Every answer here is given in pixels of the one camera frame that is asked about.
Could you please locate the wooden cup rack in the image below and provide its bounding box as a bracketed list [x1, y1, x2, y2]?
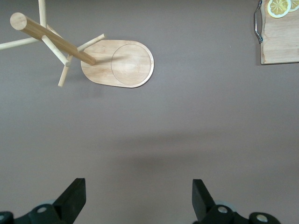
[0, 0, 155, 89]

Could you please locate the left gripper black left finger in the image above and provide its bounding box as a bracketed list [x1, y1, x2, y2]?
[0, 178, 86, 224]

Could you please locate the dried lemon slice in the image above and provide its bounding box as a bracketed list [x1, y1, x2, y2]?
[267, 0, 292, 19]
[287, 0, 299, 13]

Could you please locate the bamboo cutting board with handle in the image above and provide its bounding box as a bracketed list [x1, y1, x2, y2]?
[253, 0, 299, 65]

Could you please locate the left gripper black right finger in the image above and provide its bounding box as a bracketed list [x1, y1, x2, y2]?
[192, 179, 281, 224]

